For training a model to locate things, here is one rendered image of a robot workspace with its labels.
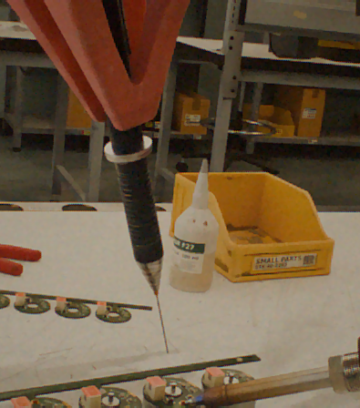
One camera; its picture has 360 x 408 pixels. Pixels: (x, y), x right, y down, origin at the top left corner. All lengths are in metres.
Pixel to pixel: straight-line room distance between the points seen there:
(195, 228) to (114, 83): 0.35
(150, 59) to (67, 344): 0.29
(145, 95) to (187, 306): 0.34
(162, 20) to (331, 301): 0.41
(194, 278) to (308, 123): 4.41
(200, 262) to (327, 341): 0.11
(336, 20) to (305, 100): 2.01
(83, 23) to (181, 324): 0.35
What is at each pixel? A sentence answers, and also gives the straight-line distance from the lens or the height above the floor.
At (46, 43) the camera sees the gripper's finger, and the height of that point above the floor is 0.95.
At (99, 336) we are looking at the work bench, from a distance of 0.51.
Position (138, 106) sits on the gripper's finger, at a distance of 0.25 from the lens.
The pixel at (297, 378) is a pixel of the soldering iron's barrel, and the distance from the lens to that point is 0.30.
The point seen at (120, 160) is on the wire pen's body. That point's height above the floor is 0.92.
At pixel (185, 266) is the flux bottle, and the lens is 0.59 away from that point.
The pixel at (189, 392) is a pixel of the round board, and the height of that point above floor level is 0.81.
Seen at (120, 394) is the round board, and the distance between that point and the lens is 0.32.
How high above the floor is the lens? 0.97
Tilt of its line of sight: 16 degrees down
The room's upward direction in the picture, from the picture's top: 7 degrees clockwise
